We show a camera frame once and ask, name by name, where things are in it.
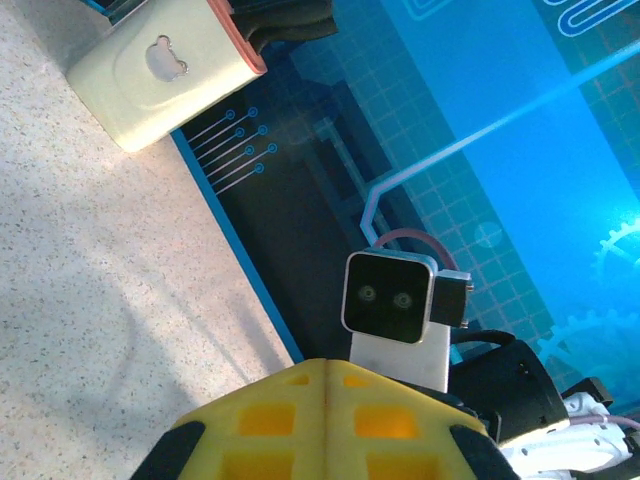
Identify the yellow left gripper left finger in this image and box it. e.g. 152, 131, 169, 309
130, 357, 328, 480

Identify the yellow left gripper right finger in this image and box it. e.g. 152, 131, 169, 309
325, 358, 521, 480

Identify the blue printed circuit mat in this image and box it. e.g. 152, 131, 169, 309
170, 0, 640, 431

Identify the cream container with bear mark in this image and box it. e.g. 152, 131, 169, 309
65, 0, 268, 154

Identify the black cloth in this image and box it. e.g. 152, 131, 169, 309
230, 0, 341, 53

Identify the black cable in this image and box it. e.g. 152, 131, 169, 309
449, 328, 517, 352

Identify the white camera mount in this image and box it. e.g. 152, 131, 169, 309
348, 323, 452, 394

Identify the thin purple cable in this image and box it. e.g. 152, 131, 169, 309
563, 413, 640, 432

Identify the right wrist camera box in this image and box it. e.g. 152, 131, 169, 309
340, 247, 474, 346

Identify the pinkish camera cable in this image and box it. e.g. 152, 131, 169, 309
374, 228, 459, 275

